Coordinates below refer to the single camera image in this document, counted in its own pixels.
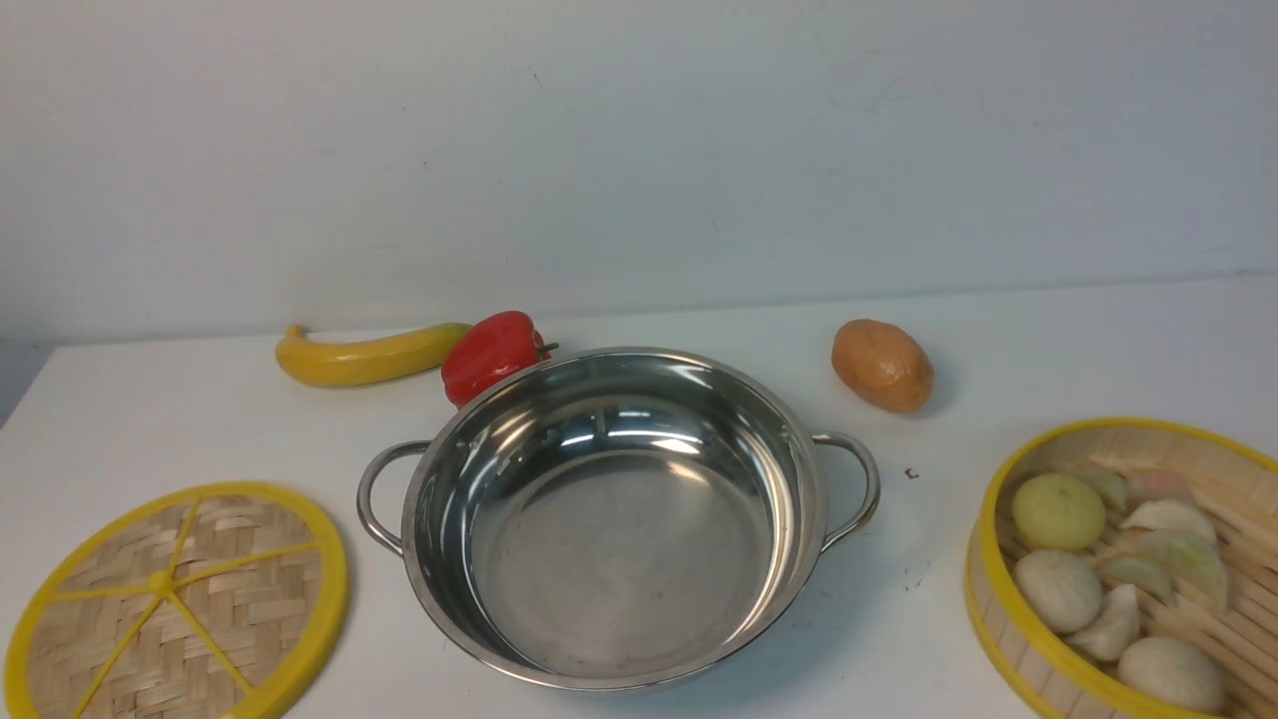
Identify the woven bamboo steamer lid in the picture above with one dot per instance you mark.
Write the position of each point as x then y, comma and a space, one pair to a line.
217, 601

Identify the bamboo steamer basket yellow rim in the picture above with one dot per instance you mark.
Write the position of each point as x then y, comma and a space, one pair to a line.
1233, 486

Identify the stainless steel pot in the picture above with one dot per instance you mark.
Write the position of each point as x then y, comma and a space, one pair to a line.
615, 520

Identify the red bell pepper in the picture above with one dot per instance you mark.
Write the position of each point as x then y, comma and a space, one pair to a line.
501, 345

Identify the brown potato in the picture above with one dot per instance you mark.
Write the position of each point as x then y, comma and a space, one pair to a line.
882, 365

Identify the yellow banana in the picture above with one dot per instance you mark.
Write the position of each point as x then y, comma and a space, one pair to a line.
342, 365

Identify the yellow-green round bun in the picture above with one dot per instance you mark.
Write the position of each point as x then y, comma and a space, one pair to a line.
1057, 512

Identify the white round bun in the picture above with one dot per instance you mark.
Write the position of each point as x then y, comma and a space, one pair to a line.
1173, 671
1061, 589

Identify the pale green dumpling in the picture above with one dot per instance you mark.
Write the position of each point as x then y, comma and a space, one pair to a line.
1110, 486

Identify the pink dumpling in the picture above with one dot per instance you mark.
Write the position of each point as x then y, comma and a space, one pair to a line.
1158, 484

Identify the green dumpling small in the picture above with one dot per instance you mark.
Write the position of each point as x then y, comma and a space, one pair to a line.
1145, 574

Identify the white dumpling top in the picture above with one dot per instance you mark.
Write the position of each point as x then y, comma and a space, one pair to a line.
1172, 514

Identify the white dumpling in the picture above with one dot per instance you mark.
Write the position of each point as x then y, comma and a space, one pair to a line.
1172, 514
1117, 626

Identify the green dumpling large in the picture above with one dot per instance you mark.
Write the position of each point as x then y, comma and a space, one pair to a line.
1192, 558

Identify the white round bun front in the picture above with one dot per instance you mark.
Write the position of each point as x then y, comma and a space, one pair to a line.
1173, 671

